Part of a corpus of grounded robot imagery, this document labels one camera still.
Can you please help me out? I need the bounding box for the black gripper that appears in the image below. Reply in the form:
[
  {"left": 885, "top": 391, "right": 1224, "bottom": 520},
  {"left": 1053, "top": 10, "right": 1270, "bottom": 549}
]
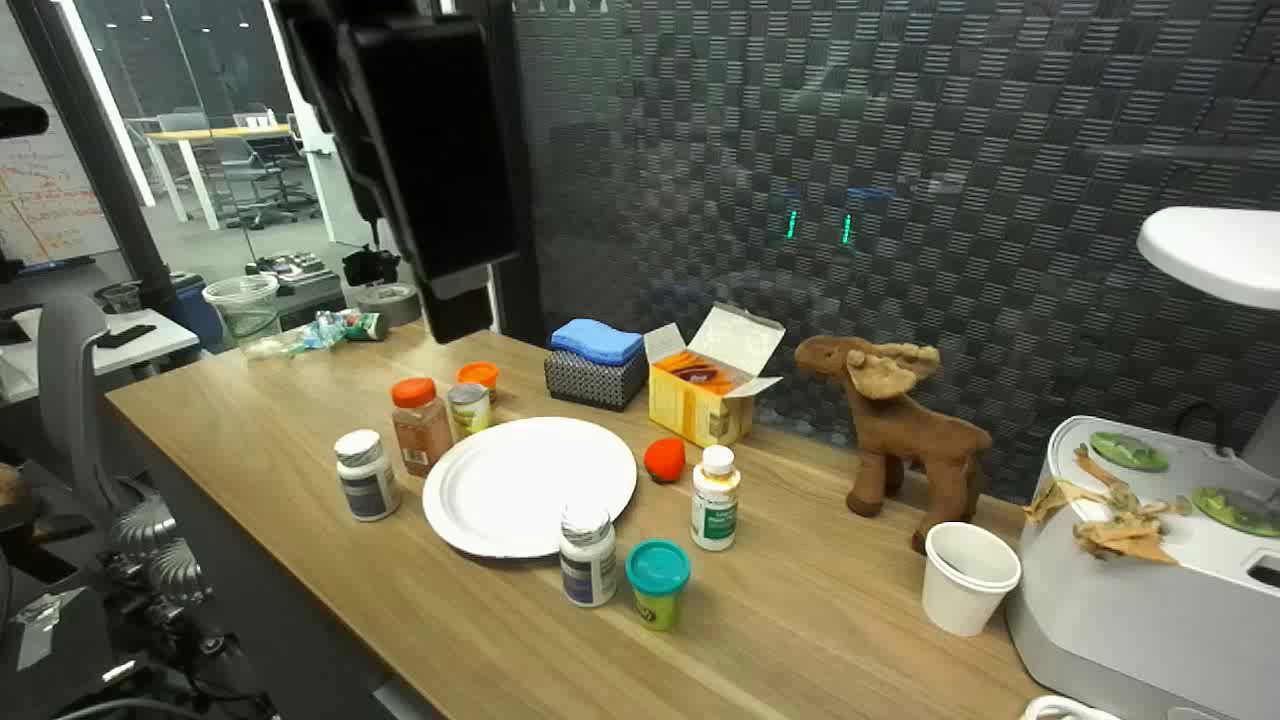
[{"left": 332, "top": 8, "right": 530, "bottom": 343}]

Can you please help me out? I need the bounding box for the white bottle dark label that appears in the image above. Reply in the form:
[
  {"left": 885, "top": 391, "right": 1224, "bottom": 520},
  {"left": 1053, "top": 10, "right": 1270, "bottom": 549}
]
[{"left": 332, "top": 423, "right": 401, "bottom": 522}]

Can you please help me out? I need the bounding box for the white bottle blue label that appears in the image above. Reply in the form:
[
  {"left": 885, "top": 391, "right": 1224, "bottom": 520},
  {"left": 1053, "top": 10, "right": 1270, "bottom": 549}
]
[{"left": 556, "top": 501, "right": 620, "bottom": 611}]

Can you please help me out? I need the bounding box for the white bottle green label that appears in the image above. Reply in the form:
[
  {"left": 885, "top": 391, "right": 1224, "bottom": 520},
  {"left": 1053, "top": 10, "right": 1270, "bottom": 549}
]
[{"left": 689, "top": 438, "right": 743, "bottom": 554}]

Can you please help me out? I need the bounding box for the white paper plate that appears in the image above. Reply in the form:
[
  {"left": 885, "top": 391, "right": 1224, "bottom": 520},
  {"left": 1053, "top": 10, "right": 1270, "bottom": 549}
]
[{"left": 420, "top": 412, "right": 640, "bottom": 564}]

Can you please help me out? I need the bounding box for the brown moose plushie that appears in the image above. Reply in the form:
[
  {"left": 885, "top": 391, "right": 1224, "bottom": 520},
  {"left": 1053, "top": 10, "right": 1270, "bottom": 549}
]
[{"left": 792, "top": 333, "right": 997, "bottom": 553}]

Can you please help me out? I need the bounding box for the orange lid yellow tub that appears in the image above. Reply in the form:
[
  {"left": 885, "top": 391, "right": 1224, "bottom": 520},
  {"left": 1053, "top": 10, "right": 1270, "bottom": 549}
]
[{"left": 457, "top": 356, "right": 504, "bottom": 404}]

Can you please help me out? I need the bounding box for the small can silver lid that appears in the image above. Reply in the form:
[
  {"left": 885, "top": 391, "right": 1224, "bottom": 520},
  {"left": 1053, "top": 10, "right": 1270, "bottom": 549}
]
[{"left": 443, "top": 381, "right": 498, "bottom": 438}]

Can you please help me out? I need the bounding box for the small black device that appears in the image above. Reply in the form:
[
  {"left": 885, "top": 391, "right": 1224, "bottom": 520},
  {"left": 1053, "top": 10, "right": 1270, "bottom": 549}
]
[{"left": 339, "top": 239, "right": 403, "bottom": 290}]

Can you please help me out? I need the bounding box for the orange cap spice bottle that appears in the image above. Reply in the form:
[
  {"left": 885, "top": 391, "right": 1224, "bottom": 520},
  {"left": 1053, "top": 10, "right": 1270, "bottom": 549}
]
[{"left": 387, "top": 372, "right": 457, "bottom": 481}]

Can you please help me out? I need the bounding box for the blue sponge cloth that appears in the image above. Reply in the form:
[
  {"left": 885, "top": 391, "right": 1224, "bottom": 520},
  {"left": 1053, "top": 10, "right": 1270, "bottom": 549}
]
[{"left": 547, "top": 315, "right": 650, "bottom": 372}]

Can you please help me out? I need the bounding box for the crumpled teal plastic wrapper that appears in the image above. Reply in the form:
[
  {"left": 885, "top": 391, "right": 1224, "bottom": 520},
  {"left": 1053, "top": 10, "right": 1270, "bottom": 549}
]
[{"left": 246, "top": 305, "right": 394, "bottom": 358}]

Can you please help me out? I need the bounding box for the grey woven box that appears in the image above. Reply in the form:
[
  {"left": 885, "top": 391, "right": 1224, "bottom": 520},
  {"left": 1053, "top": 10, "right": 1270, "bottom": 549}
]
[{"left": 539, "top": 348, "right": 652, "bottom": 412}]

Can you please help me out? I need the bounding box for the clear plastic bucket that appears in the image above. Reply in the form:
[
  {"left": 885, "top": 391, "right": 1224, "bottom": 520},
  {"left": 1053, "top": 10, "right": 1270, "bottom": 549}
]
[{"left": 199, "top": 266, "right": 285, "bottom": 343}]

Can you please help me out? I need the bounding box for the open yellow orange carton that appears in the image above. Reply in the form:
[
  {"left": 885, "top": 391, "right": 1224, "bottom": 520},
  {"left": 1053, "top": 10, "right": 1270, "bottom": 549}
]
[{"left": 640, "top": 300, "right": 792, "bottom": 453}]

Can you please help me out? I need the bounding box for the blue bin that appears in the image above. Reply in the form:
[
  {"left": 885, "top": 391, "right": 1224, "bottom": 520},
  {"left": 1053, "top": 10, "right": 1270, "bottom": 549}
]
[{"left": 168, "top": 272, "right": 232, "bottom": 351}]

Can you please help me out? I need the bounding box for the white side table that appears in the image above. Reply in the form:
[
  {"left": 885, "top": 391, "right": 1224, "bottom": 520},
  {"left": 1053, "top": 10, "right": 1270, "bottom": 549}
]
[{"left": 0, "top": 305, "right": 203, "bottom": 404}]

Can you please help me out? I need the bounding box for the black remote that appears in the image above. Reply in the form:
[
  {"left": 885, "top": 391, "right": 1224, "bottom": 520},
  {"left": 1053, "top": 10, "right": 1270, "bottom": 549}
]
[{"left": 94, "top": 318, "right": 160, "bottom": 351}]

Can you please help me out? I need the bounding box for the black slanted pole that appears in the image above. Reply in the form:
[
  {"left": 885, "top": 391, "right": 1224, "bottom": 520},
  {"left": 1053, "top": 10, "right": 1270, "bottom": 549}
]
[{"left": 5, "top": 0, "right": 185, "bottom": 315}]

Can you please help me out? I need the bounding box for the grey office chair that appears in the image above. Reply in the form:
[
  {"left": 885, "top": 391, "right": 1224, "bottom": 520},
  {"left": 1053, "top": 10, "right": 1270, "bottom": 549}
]
[{"left": 32, "top": 288, "right": 118, "bottom": 522}]

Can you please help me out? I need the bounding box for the black tripod equipment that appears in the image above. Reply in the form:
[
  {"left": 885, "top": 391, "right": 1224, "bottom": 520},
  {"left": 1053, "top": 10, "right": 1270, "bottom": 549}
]
[{"left": 0, "top": 475, "right": 285, "bottom": 720}]

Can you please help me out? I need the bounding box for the white paper cup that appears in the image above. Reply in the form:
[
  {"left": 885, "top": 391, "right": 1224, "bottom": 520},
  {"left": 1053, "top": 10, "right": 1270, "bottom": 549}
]
[{"left": 920, "top": 520, "right": 1030, "bottom": 641}]

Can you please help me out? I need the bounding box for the dried brown plant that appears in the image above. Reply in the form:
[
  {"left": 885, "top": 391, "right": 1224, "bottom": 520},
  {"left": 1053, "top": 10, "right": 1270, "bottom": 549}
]
[{"left": 1022, "top": 442, "right": 1192, "bottom": 567}]

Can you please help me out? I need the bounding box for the white ringed object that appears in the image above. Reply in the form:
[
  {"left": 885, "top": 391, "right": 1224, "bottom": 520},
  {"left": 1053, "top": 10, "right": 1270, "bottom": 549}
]
[{"left": 1017, "top": 692, "right": 1119, "bottom": 720}]

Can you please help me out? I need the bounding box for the grey white appliance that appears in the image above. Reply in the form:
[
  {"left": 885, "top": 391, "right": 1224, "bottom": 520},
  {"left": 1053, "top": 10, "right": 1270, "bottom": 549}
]
[{"left": 1008, "top": 412, "right": 1280, "bottom": 720}]

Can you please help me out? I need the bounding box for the white round lamp head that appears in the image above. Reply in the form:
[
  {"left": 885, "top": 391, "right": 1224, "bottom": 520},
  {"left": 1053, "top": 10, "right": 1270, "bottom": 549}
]
[{"left": 1135, "top": 202, "right": 1280, "bottom": 315}]

